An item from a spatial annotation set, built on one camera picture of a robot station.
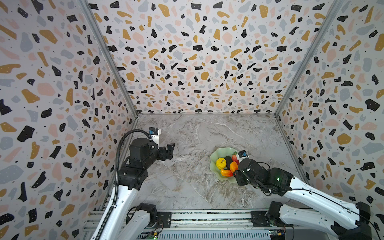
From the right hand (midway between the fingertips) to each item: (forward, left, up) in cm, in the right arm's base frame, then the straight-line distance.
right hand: (233, 172), depth 73 cm
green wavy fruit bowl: (+17, +5, -13) cm, 22 cm away
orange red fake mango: (+5, +1, -14) cm, 15 cm away
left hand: (+10, +33, +12) cm, 37 cm away
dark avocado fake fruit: (+12, -1, -11) cm, 17 cm away
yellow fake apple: (+10, +4, -11) cm, 15 cm away
